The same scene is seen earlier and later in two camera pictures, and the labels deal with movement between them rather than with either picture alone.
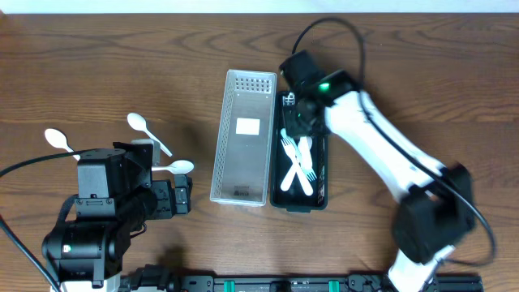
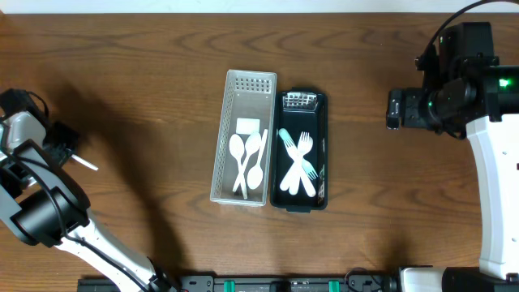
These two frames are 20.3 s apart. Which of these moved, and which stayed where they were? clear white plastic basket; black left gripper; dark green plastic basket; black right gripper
Moved: black right gripper; black left gripper
Stayed: dark green plastic basket; clear white plastic basket
